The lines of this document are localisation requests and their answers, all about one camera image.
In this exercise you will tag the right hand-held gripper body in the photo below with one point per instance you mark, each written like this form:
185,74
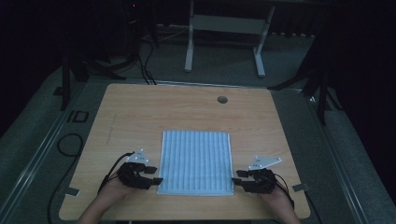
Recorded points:
261,180

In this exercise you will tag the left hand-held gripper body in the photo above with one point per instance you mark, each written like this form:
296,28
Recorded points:
134,175

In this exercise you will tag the blue striped towel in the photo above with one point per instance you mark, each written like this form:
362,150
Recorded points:
196,163

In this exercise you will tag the person's left hand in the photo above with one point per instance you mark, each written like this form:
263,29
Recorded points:
116,189

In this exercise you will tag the person's right hand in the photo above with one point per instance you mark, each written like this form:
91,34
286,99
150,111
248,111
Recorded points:
277,199

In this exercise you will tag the grey round table grommet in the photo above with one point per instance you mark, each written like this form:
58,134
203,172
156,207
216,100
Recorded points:
222,100

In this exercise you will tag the black metal stand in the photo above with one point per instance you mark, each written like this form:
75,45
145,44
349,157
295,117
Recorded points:
67,81
320,93

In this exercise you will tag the white metal desk frame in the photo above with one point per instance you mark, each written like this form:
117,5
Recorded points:
229,25

